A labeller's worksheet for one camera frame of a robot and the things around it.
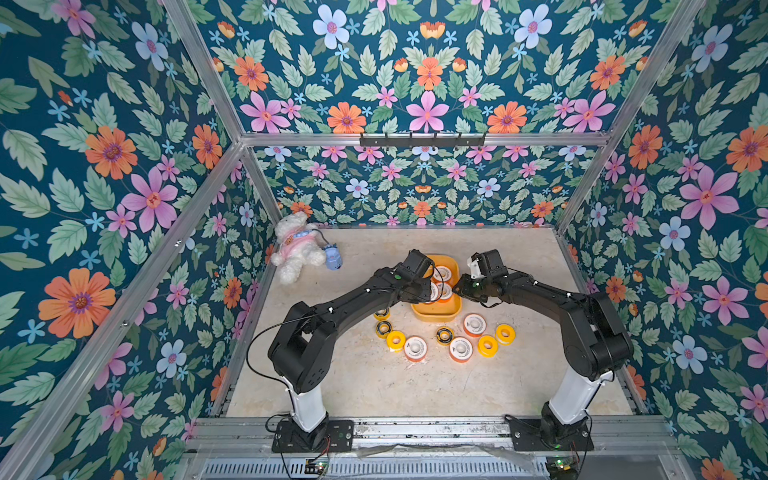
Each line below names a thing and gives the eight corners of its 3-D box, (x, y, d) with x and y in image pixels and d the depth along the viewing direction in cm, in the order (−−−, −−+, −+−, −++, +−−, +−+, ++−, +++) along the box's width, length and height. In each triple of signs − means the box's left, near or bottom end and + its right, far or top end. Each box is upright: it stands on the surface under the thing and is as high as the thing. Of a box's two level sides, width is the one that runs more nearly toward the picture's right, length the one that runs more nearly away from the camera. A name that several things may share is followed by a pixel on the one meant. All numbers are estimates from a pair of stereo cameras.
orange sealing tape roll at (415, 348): (404, 362, 88) (404, 359, 86) (404, 338, 92) (404, 335, 90) (427, 362, 88) (428, 359, 86) (426, 338, 92) (426, 335, 90)
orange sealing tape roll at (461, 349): (450, 363, 88) (451, 360, 86) (448, 339, 92) (449, 336, 90) (474, 363, 87) (475, 360, 86) (470, 339, 92) (471, 336, 90)
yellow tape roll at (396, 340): (383, 347, 91) (382, 343, 89) (391, 331, 94) (390, 327, 92) (400, 354, 89) (400, 351, 87) (407, 337, 93) (407, 334, 91)
